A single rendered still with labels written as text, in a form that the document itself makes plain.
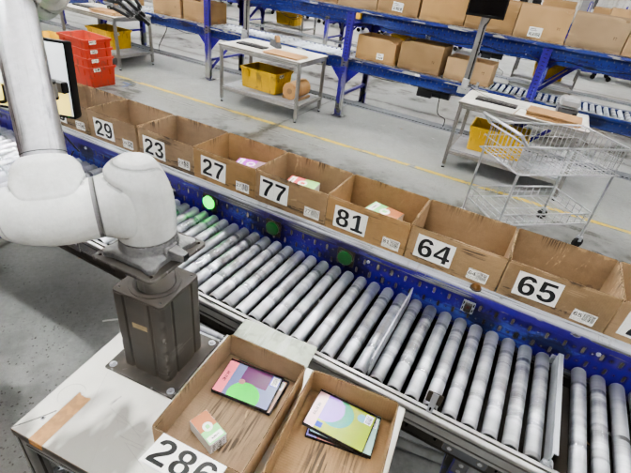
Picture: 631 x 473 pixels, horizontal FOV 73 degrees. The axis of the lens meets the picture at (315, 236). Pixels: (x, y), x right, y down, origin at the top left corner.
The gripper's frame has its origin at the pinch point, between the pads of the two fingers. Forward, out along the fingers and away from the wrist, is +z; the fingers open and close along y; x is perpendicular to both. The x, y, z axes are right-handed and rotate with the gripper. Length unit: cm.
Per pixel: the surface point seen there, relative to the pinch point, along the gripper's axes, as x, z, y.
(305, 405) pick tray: -166, 11, -6
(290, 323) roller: -136, 33, -8
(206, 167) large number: -40, 53, -25
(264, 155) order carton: -39, 76, -1
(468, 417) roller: -191, 36, 34
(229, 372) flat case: -146, 4, -22
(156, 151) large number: -14, 52, -47
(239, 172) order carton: -55, 52, -9
